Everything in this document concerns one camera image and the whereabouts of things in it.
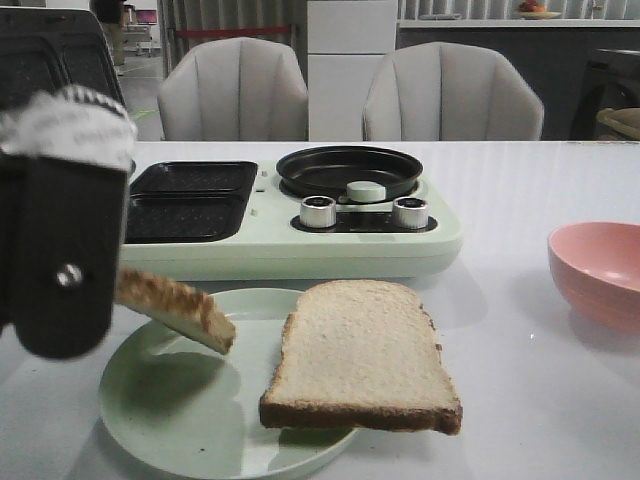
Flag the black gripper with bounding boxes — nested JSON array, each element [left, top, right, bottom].
[[1, 154, 129, 359]]

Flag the bread slice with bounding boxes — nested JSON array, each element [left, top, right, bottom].
[[115, 267, 236, 355], [259, 280, 463, 435]]

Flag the breakfast maker lid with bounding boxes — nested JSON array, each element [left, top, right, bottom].
[[0, 6, 129, 151]]

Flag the pink bowl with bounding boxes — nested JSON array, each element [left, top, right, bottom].
[[547, 221, 639, 335]]

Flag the mint green breakfast maker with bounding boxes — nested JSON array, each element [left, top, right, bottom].
[[121, 142, 463, 281]]

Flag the person in background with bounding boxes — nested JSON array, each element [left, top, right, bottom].
[[89, 0, 125, 69]]

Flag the grey left chair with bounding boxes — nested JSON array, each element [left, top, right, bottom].
[[157, 37, 308, 141]]

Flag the grey chair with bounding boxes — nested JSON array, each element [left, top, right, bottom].
[[362, 42, 544, 141], [157, 37, 308, 141]]

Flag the mint green plate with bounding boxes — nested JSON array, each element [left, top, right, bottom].
[[99, 288, 357, 479]]

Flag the silver left control knob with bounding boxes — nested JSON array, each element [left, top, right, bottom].
[[299, 195, 336, 229]]

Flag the silver control knob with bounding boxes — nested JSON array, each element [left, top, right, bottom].
[[391, 196, 429, 230], [299, 195, 336, 229]]

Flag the black round frying pan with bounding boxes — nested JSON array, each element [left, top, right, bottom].
[[276, 145, 423, 201]]

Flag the white cabinet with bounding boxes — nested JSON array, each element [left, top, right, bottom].
[[307, 1, 398, 141]]

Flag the silver right control knob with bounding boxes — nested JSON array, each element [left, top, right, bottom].
[[391, 196, 429, 230]]

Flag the grey right chair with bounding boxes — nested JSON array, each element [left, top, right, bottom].
[[362, 42, 544, 141]]

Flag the fruit bowl on counter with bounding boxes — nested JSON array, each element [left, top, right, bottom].
[[514, 0, 561, 20]]

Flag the dark washing machine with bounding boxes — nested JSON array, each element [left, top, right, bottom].
[[569, 49, 639, 140]]

